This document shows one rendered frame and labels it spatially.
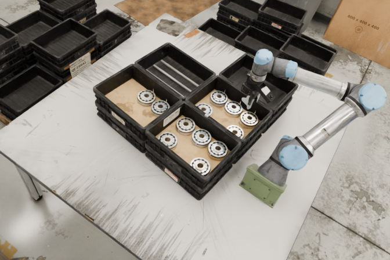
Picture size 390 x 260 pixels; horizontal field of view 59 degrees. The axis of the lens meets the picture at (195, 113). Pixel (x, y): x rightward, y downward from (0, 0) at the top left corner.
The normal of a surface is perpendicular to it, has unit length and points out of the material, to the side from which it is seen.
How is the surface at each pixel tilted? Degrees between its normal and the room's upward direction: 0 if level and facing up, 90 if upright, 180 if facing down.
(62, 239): 0
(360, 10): 77
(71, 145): 0
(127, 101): 0
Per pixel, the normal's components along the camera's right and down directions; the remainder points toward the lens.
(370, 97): -0.02, -0.02
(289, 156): -0.22, 0.15
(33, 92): 0.12, -0.64
